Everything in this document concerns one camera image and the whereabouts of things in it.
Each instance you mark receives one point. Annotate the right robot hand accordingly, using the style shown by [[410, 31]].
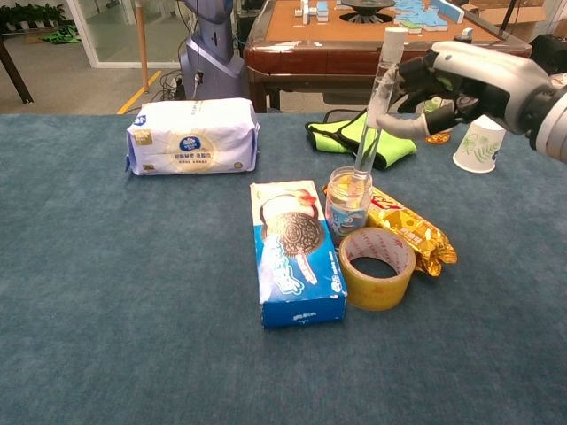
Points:
[[487, 75]]

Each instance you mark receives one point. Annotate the clear test tube white cap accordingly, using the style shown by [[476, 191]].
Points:
[[370, 141]]

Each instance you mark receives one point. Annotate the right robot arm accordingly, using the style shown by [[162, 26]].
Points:
[[553, 128]]

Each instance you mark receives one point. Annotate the black bag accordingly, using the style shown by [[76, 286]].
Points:
[[551, 51]]

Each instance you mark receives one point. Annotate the white paper cup leaf print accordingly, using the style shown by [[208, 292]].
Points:
[[480, 146]]

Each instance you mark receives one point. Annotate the amber tea bottle green label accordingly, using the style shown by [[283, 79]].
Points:
[[438, 138]]

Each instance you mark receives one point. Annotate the large cluster blue mahjong tiles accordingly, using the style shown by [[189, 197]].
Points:
[[421, 17]]

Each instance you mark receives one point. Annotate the green microfiber cloth black trim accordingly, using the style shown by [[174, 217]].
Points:
[[396, 150]]

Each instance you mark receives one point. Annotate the black mahjong table hub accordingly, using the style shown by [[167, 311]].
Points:
[[367, 5]]

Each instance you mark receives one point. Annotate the brown mahjong table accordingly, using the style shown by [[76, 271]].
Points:
[[332, 57]]

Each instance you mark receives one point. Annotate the yellow foil snack packet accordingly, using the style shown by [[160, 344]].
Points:
[[412, 230]]

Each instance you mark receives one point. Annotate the small cluster blue mahjong tiles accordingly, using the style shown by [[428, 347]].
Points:
[[312, 11]]

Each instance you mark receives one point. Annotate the glass jar with cartoon label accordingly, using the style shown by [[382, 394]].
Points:
[[346, 223]]

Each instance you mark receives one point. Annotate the yellow packing tape roll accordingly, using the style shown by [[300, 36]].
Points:
[[376, 296]]

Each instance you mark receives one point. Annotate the blue Oreo cookie box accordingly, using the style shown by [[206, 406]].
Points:
[[292, 248]]

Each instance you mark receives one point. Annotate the white tissue pack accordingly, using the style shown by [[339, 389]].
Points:
[[190, 137]]

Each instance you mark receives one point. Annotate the wooden pole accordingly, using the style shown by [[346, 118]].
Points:
[[142, 44]]

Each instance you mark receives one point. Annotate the green cloth on floor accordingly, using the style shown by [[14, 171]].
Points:
[[62, 35]]

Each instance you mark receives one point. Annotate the row of potted plants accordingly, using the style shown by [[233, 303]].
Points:
[[31, 15]]

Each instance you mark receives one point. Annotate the dark table leg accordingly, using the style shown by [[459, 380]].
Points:
[[15, 73]]

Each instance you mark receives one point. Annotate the purple grey robot pedestal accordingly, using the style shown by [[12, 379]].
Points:
[[212, 66]]

